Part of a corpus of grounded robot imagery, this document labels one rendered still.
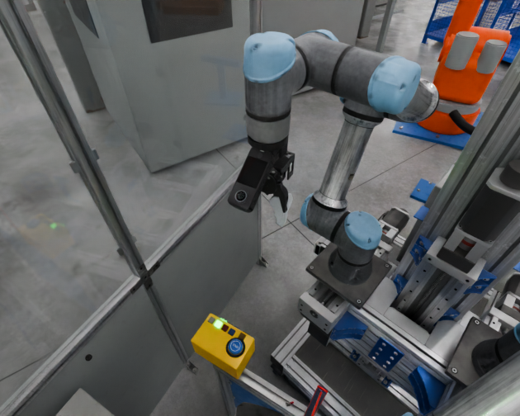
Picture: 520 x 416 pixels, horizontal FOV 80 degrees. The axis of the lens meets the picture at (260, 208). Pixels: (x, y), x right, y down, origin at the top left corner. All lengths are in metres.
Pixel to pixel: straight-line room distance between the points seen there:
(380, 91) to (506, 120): 0.43
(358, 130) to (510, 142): 0.34
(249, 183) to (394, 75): 0.27
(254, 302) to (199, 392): 0.63
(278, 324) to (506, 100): 1.74
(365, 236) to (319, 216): 0.15
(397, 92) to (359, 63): 0.07
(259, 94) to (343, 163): 0.52
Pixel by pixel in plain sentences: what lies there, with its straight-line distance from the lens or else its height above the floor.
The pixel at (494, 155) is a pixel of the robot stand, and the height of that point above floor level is 1.55.
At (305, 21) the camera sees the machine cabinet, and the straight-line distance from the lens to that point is 4.24.
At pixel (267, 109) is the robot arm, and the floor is 1.74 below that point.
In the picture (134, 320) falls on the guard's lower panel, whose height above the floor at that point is 0.82.
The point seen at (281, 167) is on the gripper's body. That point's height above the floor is 1.62.
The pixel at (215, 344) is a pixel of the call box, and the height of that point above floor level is 1.07.
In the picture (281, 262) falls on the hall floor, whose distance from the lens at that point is 2.40.
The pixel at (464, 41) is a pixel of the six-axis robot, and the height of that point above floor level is 0.99.
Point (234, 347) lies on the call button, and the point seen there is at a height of 1.08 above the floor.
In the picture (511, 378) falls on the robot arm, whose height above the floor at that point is 1.47.
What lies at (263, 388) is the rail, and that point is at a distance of 1.17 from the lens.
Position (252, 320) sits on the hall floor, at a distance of 2.17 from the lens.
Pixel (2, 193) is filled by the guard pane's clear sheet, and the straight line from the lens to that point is 0.83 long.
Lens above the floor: 1.98
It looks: 46 degrees down
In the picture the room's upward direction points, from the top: straight up
